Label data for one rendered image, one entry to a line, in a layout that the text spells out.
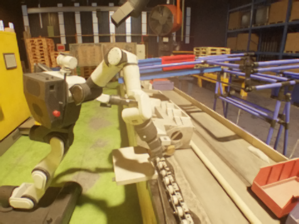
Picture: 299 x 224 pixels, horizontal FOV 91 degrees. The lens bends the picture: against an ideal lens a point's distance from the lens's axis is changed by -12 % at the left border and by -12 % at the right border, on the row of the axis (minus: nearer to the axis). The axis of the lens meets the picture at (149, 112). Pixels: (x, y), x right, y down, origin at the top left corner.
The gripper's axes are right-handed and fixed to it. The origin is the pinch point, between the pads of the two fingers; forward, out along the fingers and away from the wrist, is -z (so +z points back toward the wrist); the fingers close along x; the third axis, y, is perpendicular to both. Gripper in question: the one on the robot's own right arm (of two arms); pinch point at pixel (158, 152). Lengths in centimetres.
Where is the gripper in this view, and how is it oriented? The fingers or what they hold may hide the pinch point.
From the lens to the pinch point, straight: 82.9
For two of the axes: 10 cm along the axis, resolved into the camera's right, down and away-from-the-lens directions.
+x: -2.0, -3.4, 9.2
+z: -4.2, -8.2, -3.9
